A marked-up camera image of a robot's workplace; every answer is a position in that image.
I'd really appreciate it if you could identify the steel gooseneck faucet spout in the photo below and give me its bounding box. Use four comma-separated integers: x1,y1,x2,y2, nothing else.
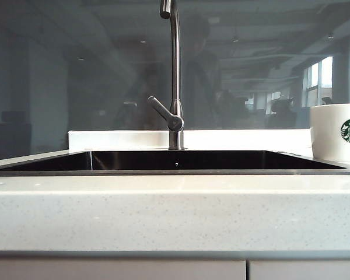
159,0,185,151

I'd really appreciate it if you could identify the steel faucet lever handle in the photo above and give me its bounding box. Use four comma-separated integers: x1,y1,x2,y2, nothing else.
147,96,184,131

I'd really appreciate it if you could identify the wide grey cabinet door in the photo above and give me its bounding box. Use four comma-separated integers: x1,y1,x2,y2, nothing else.
0,258,247,280

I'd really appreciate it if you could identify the black undermount sink basin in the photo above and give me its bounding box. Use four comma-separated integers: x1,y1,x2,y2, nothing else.
0,149,350,177

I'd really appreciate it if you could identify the narrow grey cabinet door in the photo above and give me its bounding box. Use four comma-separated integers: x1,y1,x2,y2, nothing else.
248,259,350,280

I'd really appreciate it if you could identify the white Starbucks logo mug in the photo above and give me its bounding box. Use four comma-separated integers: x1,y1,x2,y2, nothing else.
310,103,350,163

